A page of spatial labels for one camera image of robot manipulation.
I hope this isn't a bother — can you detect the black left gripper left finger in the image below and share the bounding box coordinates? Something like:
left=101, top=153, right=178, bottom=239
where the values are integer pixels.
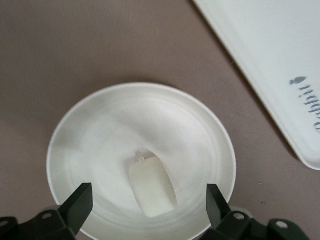
left=0, top=183, right=94, bottom=240

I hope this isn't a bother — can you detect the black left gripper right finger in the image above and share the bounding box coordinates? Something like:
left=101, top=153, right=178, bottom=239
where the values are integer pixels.
left=206, top=183, right=311, bottom=240

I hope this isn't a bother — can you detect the small white bun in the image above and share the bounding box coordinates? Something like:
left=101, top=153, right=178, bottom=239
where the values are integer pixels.
left=128, top=157, right=179, bottom=219

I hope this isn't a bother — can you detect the cream round plate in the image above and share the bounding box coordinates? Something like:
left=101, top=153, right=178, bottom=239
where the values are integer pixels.
left=46, top=82, right=237, bottom=240

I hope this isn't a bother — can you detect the cream rabbit print tray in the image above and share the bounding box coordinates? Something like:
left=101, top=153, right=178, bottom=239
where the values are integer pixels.
left=192, top=0, right=320, bottom=171

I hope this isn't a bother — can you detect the brown table cover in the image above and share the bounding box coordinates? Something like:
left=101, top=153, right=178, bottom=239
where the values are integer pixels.
left=0, top=0, right=320, bottom=240

